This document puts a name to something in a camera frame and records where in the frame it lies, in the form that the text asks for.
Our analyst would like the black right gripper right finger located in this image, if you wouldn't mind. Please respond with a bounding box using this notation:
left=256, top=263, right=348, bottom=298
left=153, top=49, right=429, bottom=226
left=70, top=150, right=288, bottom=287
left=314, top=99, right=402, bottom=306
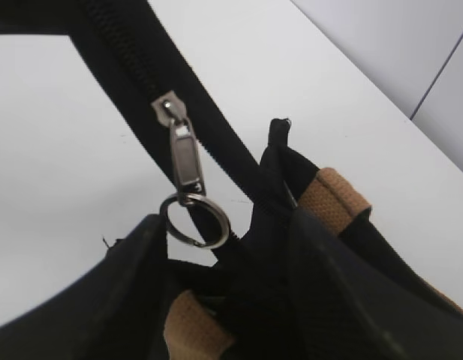
left=289, top=209, right=463, bottom=359

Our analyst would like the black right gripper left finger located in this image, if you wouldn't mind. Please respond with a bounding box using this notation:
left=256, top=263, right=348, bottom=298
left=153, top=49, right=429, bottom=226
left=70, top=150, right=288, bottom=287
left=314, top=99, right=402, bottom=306
left=0, top=214, right=179, bottom=359

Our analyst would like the black canvas tote bag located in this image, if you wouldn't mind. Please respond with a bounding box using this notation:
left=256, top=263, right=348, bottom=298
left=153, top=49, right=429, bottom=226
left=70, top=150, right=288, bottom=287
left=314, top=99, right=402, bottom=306
left=0, top=1, right=339, bottom=359

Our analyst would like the silver key ring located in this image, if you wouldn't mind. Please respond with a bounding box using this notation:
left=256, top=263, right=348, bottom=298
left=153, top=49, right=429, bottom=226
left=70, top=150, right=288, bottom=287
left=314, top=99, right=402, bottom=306
left=158, top=191, right=231, bottom=250

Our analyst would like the silver zipper pull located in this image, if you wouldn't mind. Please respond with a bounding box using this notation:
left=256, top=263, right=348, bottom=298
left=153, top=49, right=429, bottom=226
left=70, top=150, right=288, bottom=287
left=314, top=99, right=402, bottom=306
left=152, top=91, right=206, bottom=206

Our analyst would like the tan front bag handle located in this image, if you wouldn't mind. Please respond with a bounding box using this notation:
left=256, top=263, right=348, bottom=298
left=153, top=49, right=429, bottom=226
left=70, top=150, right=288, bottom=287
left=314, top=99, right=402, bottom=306
left=163, top=290, right=236, bottom=360

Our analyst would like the tan bag handle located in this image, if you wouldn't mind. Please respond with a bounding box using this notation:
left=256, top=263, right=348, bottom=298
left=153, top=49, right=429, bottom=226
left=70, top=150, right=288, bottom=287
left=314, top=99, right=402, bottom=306
left=163, top=290, right=236, bottom=360
left=298, top=167, right=463, bottom=319

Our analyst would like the tan rear bag handle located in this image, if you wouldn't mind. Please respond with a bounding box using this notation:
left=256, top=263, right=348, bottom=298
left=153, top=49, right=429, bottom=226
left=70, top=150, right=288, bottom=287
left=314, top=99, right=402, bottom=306
left=298, top=167, right=463, bottom=319

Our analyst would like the right black wall cable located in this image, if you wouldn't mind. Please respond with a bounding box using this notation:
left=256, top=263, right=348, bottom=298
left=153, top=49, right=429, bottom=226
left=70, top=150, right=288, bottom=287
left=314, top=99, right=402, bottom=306
left=407, top=7, right=463, bottom=120

